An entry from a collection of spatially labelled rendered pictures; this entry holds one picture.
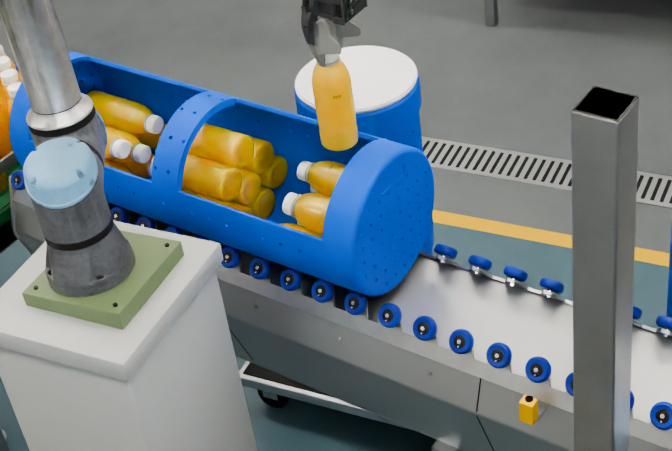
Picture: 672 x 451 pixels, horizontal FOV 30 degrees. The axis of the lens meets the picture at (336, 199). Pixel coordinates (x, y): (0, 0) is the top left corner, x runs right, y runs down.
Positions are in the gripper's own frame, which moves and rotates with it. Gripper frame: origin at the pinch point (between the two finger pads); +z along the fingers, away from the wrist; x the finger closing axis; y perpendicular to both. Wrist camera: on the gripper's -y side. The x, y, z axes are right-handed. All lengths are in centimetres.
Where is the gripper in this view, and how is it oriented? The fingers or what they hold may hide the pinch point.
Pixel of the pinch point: (326, 52)
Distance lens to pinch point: 216.4
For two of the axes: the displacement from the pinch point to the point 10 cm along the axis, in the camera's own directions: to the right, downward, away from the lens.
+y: 8.2, 2.7, -5.1
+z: 1.1, 7.9, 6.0
